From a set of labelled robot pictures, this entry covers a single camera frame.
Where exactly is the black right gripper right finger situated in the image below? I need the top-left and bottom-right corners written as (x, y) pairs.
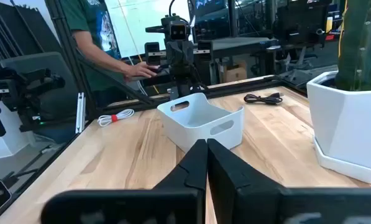
top-left (207, 139), bottom-right (371, 224)

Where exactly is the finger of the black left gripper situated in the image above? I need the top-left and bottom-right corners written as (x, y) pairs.
top-left (197, 40), bottom-right (213, 62)
top-left (144, 42), bottom-right (161, 66)

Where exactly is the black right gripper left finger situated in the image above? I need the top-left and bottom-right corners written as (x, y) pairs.
top-left (40, 139), bottom-right (209, 224)

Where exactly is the white plastic bin with handles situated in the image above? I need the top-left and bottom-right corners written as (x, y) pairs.
top-left (157, 92), bottom-right (245, 153)

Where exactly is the black USB cable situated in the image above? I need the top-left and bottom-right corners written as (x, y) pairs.
top-left (243, 91), bottom-right (285, 106)

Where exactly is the white USB cable red tie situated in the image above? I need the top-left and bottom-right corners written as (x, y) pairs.
top-left (97, 108), bottom-right (135, 128)

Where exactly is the person's hand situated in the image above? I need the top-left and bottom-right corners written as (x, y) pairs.
top-left (124, 61), bottom-right (158, 82)

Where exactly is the black desk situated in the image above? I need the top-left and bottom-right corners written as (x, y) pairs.
top-left (197, 36), bottom-right (279, 86)

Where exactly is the cardboard box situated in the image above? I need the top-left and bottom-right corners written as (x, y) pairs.
top-left (224, 60), bottom-right (248, 83)

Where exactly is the person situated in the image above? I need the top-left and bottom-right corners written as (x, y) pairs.
top-left (59, 0), bottom-right (160, 108)

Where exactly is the white pot saucer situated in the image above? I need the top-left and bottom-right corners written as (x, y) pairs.
top-left (314, 136), bottom-right (371, 184)

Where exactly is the grey office chair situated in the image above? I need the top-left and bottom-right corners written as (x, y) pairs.
top-left (0, 51), bottom-right (80, 144)

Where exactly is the white hexagonal plant pot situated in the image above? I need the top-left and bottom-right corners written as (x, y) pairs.
top-left (306, 70), bottom-right (371, 170)

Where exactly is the green cactus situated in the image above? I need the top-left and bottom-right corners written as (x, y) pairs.
top-left (334, 0), bottom-right (371, 92)

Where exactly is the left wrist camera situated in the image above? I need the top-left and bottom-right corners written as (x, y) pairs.
top-left (145, 14), bottom-right (192, 43)

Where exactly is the white metal bracket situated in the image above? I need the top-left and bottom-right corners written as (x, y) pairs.
top-left (75, 92), bottom-right (86, 134)

